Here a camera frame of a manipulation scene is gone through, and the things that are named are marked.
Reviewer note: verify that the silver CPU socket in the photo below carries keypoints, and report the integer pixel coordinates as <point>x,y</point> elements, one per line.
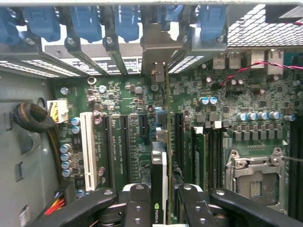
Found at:
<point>256,179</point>

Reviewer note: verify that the black RAM slot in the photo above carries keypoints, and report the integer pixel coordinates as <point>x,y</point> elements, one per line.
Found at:
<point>219,158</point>
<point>210,158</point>
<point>297,165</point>

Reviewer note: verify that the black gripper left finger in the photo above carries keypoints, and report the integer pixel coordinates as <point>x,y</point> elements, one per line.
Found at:
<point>138,208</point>

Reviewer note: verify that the thin metal locking lever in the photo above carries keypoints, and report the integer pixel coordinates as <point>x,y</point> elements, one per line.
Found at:
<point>293,159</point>

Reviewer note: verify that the white PCI expansion slot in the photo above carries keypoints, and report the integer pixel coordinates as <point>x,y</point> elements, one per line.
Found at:
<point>88,151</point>

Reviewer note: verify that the short black expansion slot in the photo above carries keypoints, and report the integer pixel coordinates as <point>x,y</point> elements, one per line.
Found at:
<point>143,126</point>

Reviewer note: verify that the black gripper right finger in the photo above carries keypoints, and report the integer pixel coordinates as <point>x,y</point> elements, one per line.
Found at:
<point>196,208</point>

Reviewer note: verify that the silver rear port block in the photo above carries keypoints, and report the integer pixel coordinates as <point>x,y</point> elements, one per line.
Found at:
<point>255,60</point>

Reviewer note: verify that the long black expansion slot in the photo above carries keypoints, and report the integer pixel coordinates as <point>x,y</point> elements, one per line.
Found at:
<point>108,151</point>
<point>179,137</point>
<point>125,146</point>

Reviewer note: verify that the blue slot retention clip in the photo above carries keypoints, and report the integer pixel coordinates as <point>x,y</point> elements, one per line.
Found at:
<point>42,22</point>
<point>8,26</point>
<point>126,22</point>
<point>174,15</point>
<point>85,22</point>
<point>211,22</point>

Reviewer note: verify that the grey metal PC case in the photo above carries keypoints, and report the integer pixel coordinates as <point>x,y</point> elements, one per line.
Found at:
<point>21,153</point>

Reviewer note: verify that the green motherboard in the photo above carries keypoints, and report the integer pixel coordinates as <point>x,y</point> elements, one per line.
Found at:
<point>236,94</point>

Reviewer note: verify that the white power connector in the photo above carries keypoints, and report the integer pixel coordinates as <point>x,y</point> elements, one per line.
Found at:
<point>59,111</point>

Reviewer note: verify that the metal slot cover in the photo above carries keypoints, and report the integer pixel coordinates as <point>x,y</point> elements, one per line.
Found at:
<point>116,55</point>
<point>82,55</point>

